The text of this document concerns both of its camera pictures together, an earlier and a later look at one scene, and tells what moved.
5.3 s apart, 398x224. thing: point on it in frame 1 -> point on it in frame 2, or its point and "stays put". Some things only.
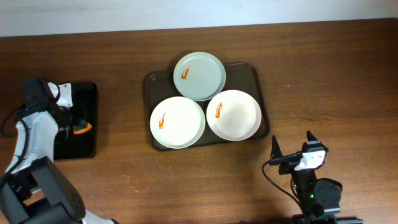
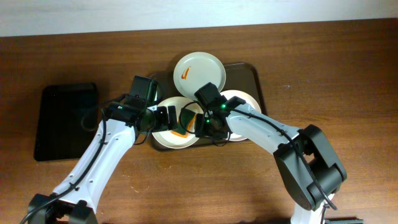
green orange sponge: (80, 129) -> (186, 117)
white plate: (177, 122) stays put
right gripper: (289, 159) -> (199, 125)
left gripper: (74, 119) -> (171, 117)
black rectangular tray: (76, 137) stays put
